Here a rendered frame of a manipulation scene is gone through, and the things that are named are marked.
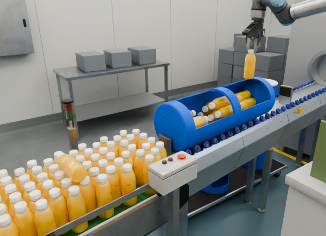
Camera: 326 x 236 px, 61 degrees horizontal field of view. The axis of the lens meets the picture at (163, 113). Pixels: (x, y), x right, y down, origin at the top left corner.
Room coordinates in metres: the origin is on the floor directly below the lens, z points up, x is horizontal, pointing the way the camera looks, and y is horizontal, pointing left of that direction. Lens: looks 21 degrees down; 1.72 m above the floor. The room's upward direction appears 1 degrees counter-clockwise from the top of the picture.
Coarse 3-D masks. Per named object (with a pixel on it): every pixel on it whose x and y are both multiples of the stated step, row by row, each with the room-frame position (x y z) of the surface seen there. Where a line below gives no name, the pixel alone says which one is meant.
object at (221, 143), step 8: (320, 96) 2.45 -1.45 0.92; (304, 104) 2.24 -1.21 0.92; (288, 112) 2.07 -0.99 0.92; (272, 120) 1.91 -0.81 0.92; (240, 128) 1.71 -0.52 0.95; (248, 128) 1.74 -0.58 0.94; (256, 128) 1.78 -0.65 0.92; (232, 136) 1.62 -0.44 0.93; (240, 136) 1.65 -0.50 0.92; (216, 144) 1.52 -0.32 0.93; (224, 144) 1.55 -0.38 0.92; (200, 152) 1.42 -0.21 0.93; (208, 152) 1.45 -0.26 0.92
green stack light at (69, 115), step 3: (63, 111) 1.41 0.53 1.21; (66, 111) 1.40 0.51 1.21; (69, 111) 1.40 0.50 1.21; (72, 111) 1.41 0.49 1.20; (63, 114) 1.41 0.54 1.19; (66, 114) 1.40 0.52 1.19; (69, 114) 1.40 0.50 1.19; (72, 114) 1.41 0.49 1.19; (75, 114) 1.44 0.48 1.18; (66, 117) 1.40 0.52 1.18; (69, 117) 1.40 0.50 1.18; (72, 117) 1.41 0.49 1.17; (75, 117) 1.43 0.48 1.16
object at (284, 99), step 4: (280, 88) 2.27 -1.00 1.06; (284, 88) 2.24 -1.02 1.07; (288, 88) 2.22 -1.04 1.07; (292, 88) 2.22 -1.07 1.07; (280, 92) 2.27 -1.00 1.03; (284, 92) 2.24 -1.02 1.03; (288, 92) 2.21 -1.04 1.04; (292, 92) 2.22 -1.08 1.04; (280, 96) 2.28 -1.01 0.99; (284, 96) 2.25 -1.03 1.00; (288, 96) 2.21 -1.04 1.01; (280, 100) 2.27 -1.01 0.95; (284, 100) 2.25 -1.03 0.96; (288, 100) 2.22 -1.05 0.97
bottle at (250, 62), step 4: (248, 56) 1.82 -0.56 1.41; (252, 56) 1.81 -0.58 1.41; (248, 60) 1.81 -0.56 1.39; (252, 60) 1.81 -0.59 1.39; (244, 64) 1.84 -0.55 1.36; (248, 64) 1.81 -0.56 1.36; (252, 64) 1.81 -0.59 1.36; (244, 68) 1.84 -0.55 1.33; (248, 68) 1.81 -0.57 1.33; (252, 68) 1.81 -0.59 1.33; (244, 72) 1.83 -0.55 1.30; (248, 72) 1.81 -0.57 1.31; (252, 72) 1.81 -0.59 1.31; (244, 76) 1.83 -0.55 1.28; (248, 76) 1.81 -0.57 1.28; (252, 76) 1.81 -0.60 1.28
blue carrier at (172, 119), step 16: (256, 80) 1.98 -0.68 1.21; (192, 96) 1.63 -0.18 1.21; (208, 96) 1.81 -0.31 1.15; (256, 96) 1.97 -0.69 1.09; (272, 96) 1.84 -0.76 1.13; (160, 112) 1.47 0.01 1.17; (176, 112) 1.37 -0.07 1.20; (240, 112) 1.60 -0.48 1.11; (256, 112) 1.72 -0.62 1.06; (160, 128) 1.48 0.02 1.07; (176, 128) 1.37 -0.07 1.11; (192, 128) 1.34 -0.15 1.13; (208, 128) 1.41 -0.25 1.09; (224, 128) 1.52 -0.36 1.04; (176, 144) 1.37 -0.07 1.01; (192, 144) 1.36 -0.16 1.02
